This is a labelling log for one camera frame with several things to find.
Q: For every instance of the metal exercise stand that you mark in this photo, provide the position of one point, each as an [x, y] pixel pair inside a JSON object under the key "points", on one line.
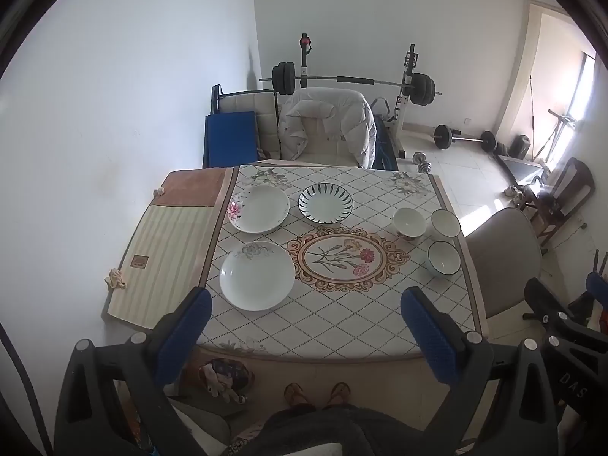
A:
{"points": [[563, 128]]}

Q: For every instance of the beige slippers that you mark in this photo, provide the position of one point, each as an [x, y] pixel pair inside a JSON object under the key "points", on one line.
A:
{"points": [[511, 191]]}

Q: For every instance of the barbell with black weight plates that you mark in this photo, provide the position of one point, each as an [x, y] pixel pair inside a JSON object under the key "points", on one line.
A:
{"points": [[285, 78]]}

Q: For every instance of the dark blue weight bench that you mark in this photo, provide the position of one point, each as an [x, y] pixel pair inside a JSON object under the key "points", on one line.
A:
{"points": [[384, 147]]}

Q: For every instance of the white down jacket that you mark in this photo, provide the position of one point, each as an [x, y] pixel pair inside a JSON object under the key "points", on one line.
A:
{"points": [[327, 114]]}

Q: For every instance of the black-rimmed bowl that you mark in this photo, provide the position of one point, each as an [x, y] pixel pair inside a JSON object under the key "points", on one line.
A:
{"points": [[444, 257], [445, 222]]}

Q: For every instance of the window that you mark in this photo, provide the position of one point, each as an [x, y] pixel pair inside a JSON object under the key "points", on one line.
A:
{"points": [[585, 85]]}

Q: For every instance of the white plate with pink flower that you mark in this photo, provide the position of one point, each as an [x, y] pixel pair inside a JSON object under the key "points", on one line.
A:
{"points": [[261, 209]]}

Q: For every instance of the plate with dark striped rim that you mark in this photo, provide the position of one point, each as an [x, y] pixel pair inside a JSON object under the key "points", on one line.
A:
{"points": [[325, 203]]}

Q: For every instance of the person's dark grey clothing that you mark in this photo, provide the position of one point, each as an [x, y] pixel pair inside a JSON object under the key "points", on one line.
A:
{"points": [[332, 427]]}

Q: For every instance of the white bowl with floral print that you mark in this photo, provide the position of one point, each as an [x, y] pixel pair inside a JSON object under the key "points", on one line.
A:
{"points": [[408, 222]]}

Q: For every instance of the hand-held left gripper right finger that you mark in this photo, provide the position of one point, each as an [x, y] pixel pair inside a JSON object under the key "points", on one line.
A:
{"points": [[430, 337]]}

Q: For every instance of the white barbell rack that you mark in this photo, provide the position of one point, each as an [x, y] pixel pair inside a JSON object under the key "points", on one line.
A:
{"points": [[408, 71]]}

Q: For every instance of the dark resistance band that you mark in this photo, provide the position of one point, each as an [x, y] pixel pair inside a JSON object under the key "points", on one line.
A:
{"points": [[530, 104]]}

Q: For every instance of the black cylindrical appliance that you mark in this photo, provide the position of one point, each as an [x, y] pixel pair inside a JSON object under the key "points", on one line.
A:
{"points": [[520, 147]]}

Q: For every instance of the dark wooden chair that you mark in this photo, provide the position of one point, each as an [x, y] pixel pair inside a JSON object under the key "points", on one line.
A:
{"points": [[572, 185]]}

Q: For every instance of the short barbell with black plates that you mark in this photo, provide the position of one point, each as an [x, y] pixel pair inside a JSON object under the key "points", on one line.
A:
{"points": [[444, 136]]}

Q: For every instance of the crumpled yellowish rag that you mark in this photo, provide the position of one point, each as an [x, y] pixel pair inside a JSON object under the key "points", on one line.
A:
{"points": [[115, 279]]}

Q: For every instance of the grey upholstered chair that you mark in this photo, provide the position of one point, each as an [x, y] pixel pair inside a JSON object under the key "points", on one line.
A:
{"points": [[503, 256]]}

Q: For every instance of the black rods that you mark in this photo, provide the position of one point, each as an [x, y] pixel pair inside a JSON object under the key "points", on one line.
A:
{"points": [[599, 261]]}

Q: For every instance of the white gloves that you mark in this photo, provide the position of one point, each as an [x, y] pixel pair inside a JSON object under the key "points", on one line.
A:
{"points": [[216, 384]]}

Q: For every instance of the cream padded chair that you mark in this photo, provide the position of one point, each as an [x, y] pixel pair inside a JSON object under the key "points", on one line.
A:
{"points": [[247, 104], [327, 147]]}

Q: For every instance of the chrome dumbbell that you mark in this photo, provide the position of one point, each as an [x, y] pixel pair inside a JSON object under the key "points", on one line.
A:
{"points": [[422, 164]]}

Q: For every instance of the striped beige and brown mat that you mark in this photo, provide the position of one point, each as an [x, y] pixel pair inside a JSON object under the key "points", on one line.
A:
{"points": [[166, 247]]}

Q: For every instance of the black treadmill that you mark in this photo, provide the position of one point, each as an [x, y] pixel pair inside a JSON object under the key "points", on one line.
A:
{"points": [[520, 168]]}

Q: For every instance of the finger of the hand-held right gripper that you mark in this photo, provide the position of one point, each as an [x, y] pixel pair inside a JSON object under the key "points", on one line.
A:
{"points": [[546, 299], [598, 287]]}

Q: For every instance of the beige dining table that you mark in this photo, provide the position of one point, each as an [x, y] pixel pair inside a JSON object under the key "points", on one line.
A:
{"points": [[479, 304]]}

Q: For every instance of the floral diamond-pattern tablecloth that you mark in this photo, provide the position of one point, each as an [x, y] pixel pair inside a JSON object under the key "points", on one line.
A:
{"points": [[342, 313]]}

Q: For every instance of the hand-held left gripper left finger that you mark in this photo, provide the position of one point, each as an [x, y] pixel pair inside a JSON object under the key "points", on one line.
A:
{"points": [[183, 337]]}

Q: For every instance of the white plate with grey flower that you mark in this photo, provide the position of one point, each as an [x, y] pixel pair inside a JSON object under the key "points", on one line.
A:
{"points": [[259, 280]]}

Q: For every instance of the blue folded mat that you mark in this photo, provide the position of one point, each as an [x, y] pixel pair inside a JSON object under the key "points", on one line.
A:
{"points": [[230, 137]]}

